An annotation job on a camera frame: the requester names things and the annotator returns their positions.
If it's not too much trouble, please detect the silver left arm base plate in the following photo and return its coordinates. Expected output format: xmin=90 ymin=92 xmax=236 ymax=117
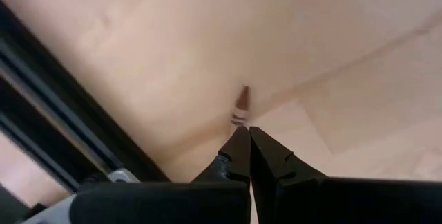
xmin=20 ymin=168 xmax=141 ymax=224

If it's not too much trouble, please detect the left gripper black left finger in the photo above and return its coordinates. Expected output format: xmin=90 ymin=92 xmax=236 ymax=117
xmin=70 ymin=126 xmax=251 ymax=224

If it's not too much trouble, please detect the brown crayon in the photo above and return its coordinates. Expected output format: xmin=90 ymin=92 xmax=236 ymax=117
xmin=230 ymin=84 xmax=251 ymax=128

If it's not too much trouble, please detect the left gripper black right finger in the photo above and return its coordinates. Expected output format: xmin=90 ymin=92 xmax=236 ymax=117
xmin=249 ymin=127 xmax=442 ymax=224

